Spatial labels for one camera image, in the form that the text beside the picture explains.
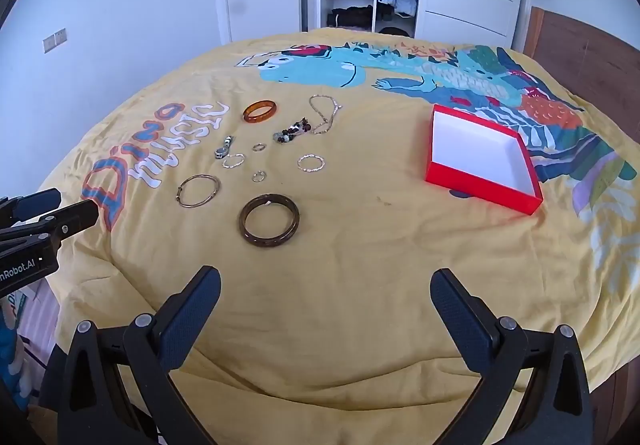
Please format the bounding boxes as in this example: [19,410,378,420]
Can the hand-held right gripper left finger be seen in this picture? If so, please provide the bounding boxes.
[57,266,222,445]

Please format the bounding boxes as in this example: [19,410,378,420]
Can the green and white packet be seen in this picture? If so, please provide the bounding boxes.
[7,289,34,316]

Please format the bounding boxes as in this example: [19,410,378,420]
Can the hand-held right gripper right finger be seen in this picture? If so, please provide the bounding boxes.
[430,268,593,445]

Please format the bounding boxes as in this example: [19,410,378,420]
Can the red cardboard box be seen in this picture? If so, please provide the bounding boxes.
[425,104,544,216]

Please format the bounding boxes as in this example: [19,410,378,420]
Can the thin metal bangle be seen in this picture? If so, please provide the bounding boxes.
[176,174,221,210]

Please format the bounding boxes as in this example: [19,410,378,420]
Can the dark brown bangle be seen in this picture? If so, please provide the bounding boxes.
[238,194,301,248]

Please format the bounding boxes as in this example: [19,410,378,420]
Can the folded dark clothes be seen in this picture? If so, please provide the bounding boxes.
[327,7,374,28]

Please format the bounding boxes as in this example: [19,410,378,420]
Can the wall switch plate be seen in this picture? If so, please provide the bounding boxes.
[42,28,67,54]

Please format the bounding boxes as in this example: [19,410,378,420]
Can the beaded bracelet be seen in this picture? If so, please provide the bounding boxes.
[272,120,313,144]

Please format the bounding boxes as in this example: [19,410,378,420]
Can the amber bangle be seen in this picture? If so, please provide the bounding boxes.
[243,99,278,124]

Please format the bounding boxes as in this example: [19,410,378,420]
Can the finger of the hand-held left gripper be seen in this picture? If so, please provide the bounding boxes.
[0,199,99,251]
[0,189,62,226]

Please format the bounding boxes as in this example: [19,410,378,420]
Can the wooden headboard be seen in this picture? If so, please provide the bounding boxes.
[525,6,640,146]

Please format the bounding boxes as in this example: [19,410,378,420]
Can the yellow dinosaur print blanket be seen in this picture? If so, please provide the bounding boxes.
[50,27,640,406]

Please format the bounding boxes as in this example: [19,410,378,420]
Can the silver chain necklace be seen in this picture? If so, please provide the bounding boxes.
[308,95,346,136]

